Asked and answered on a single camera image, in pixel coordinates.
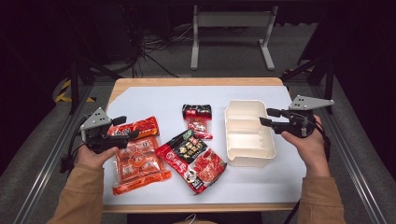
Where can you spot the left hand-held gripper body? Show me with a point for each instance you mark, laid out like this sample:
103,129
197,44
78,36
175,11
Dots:
98,119

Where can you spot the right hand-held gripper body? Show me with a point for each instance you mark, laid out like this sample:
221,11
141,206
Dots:
303,104

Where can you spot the white plastic divided container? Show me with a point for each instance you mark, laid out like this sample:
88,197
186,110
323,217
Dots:
249,137

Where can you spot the large orange snack packet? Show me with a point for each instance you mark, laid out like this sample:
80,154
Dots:
140,163

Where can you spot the large red black snack packet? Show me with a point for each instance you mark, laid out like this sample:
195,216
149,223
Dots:
193,158

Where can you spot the person's left hand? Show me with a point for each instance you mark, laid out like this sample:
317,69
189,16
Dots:
93,159

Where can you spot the person's right hand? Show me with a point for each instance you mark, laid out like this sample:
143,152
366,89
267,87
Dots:
313,152

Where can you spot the yellow black hazard tape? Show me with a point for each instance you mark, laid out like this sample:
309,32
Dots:
63,93

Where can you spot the white table mat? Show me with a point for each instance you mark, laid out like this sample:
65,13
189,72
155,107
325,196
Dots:
162,102

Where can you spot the small red black snack packet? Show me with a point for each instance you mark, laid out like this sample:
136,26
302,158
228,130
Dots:
197,119

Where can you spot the grey metal stand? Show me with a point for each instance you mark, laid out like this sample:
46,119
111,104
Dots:
233,19

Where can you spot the aluminium rail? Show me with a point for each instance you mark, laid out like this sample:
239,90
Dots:
355,174
46,174

